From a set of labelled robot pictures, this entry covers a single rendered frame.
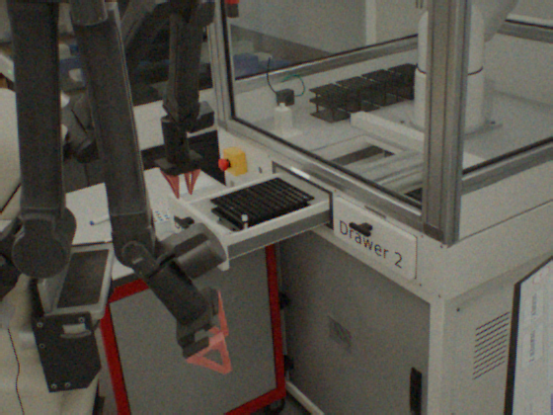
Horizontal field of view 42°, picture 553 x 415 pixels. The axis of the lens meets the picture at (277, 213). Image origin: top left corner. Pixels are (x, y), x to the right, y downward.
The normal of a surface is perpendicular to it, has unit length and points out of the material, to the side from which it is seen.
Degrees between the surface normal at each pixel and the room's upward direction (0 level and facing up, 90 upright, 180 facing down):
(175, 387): 90
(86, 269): 0
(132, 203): 79
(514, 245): 90
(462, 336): 90
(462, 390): 90
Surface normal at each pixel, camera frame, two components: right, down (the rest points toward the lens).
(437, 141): -0.83, 0.29
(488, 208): 0.55, 0.34
